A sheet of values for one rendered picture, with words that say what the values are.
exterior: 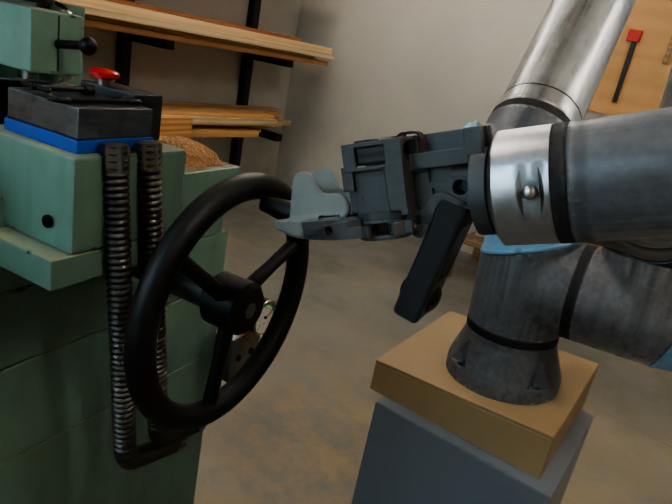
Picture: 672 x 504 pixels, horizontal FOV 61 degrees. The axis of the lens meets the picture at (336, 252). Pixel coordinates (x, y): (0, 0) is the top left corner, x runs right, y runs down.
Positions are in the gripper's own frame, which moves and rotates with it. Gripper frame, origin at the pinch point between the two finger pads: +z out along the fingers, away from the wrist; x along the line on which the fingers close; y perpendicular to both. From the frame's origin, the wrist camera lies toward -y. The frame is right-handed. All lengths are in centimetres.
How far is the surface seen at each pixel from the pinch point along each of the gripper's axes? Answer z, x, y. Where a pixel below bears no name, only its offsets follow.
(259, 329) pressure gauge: 26.0, -26.4, -19.6
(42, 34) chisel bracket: 28.6, 0.6, 24.2
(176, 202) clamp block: 13.8, -0.2, 3.8
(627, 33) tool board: -24, -320, 51
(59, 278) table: 15.7, 13.9, -1.0
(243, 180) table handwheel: 4.0, 0.6, 5.2
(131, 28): 182, -165, 79
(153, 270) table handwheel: 6.9, 11.2, -1.2
